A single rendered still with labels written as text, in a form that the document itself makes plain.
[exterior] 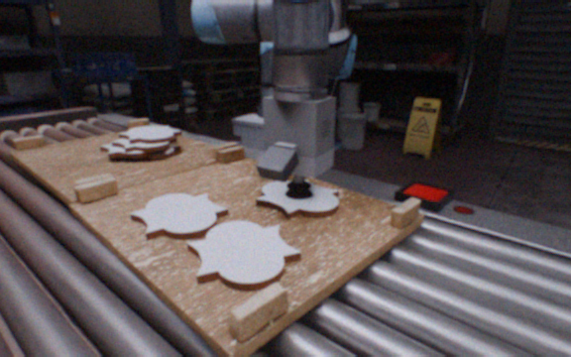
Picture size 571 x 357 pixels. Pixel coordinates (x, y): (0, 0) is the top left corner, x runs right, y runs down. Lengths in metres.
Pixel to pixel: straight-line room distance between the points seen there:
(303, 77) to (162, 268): 0.28
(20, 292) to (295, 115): 0.38
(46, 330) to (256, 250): 0.21
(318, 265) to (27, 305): 0.30
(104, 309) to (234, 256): 0.14
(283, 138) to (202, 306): 0.25
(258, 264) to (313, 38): 0.28
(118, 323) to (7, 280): 0.17
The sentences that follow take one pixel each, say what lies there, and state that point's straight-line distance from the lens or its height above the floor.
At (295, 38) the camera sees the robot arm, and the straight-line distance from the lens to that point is 0.48.
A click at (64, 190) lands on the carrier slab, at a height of 0.94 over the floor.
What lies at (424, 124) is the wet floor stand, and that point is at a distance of 4.08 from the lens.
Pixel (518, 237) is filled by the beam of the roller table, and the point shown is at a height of 0.92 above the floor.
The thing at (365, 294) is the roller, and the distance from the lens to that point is 0.41.
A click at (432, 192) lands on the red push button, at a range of 0.66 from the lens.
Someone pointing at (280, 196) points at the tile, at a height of 0.95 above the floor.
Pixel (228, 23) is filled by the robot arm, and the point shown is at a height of 1.20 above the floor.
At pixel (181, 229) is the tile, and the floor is 0.95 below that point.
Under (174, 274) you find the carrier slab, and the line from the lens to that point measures 0.42.
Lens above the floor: 1.17
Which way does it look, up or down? 21 degrees down
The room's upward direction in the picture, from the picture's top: straight up
